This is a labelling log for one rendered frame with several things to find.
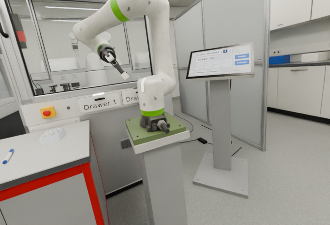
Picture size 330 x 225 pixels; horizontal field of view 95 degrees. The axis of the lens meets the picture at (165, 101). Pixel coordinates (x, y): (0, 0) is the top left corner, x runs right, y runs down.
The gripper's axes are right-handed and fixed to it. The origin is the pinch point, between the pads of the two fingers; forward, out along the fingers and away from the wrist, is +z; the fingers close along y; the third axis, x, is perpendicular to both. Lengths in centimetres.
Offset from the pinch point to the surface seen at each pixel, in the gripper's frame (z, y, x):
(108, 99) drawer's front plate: -30.2, 32.1, 22.3
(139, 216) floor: 35, 86, 60
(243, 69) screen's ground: 16, 53, -71
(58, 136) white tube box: -0.9, 9.4, 47.5
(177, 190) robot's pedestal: 48, 52, 18
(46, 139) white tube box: -1, 7, 52
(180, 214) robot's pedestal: 55, 64, 26
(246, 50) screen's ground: 6, 51, -86
